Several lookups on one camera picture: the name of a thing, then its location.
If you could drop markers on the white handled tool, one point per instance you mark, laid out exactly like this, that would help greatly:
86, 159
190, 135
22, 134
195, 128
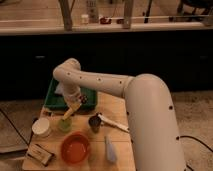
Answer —
113, 123

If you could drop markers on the orange plastic bowl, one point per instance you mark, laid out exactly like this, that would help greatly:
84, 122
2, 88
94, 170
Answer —
75, 149

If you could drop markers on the red object on shelf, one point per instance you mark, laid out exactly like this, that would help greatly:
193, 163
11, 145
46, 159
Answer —
105, 21

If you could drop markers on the white round container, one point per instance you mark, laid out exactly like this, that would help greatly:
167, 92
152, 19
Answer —
41, 127

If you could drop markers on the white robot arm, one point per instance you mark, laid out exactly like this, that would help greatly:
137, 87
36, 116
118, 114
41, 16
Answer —
150, 113

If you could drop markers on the green plastic tray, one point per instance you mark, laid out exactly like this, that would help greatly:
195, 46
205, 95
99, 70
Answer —
54, 101

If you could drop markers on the yellow banana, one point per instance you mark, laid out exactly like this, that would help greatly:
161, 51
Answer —
73, 108

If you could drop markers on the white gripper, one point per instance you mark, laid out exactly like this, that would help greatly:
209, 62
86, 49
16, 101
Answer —
73, 96

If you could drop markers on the small white jar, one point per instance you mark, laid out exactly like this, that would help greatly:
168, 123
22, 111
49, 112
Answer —
85, 19

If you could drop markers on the dark metal cup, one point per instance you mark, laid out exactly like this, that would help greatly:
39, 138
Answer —
94, 123

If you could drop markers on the light blue bottle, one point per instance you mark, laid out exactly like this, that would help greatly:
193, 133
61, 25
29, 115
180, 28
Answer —
110, 151

